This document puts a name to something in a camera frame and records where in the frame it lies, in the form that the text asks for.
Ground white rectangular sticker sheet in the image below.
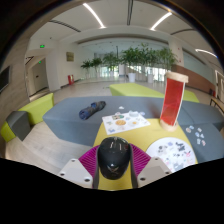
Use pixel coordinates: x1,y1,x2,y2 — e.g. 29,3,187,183
101,112,152,136

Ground wooden frame bench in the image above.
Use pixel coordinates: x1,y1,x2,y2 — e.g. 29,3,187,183
209,97,224,115

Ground black wall screen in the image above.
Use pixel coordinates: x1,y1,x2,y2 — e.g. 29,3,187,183
0,65,12,94

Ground long grey upholstered bench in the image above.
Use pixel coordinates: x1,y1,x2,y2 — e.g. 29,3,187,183
42,96,188,148

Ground small grey seat block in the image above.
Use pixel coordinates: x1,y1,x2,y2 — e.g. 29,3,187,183
5,110,32,142

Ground framed wall picture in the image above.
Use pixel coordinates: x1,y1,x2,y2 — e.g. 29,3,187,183
65,51,75,63

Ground lime green bench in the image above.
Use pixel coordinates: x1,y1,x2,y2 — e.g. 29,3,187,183
109,82,168,99
182,89,200,104

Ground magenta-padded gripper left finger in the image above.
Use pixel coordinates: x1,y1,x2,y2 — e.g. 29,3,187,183
57,144,102,190

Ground red cylinder with wooden ends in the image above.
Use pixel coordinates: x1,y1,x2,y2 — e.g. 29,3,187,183
159,70,190,132

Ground potted green plants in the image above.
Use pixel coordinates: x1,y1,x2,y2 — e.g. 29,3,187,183
80,43,179,84

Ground lime green sofa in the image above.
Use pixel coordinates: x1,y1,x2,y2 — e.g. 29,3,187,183
0,92,55,143

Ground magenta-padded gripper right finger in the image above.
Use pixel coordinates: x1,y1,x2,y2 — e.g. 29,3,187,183
129,143,173,189

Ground black computer mouse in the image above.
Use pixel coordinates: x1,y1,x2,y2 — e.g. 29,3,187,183
97,136,132,181

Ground ceiling strip lights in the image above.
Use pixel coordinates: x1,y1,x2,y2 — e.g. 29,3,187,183
82,2,218,58

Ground round white printed mouse pad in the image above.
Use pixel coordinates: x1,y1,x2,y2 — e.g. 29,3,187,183
145,137,198,173

